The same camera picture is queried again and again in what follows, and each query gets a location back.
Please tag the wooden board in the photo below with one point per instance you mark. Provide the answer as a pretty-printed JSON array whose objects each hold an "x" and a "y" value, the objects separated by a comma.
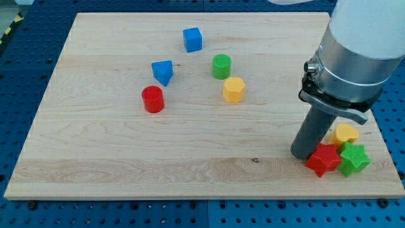
[{"x": 92, "y": 138}]

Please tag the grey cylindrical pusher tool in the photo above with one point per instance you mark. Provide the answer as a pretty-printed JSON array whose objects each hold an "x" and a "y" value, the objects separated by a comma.
[{"x": 312, "y": 131}]

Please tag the yellow heart block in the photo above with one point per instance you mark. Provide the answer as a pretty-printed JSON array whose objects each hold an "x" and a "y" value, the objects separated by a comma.
[{"x": 343, "y": 133}]

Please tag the blue cube block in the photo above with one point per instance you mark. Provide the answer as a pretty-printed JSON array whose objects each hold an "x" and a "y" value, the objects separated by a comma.
[{"x": 193, "y": 40}]

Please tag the red star block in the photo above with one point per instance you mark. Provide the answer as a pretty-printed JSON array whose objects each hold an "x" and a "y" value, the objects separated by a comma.
[{"x": 324, "y": 159}]

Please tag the red cylinder block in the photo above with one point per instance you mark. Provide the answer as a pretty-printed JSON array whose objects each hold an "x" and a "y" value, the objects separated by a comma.
[{"x": 153, "y": 99}]

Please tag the green cylinder block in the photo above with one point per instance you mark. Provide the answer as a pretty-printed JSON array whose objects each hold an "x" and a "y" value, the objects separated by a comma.
[{"x": 221, "y": 65}]

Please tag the yellow hexagon block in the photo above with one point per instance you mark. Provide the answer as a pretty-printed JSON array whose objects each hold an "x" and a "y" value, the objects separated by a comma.
[{"x": 233, "y": 90}]

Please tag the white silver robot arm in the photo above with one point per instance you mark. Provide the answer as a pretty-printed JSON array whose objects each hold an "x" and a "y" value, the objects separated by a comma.
[{"x": 362, "y": 45}]

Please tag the green star block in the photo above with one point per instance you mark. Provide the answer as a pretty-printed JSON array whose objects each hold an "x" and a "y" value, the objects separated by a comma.
[{"x": 354, "y": 158}]

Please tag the blue triangle block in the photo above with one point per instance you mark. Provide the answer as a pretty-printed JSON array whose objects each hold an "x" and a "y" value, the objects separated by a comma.
[{"x": 162, "y": 71}]

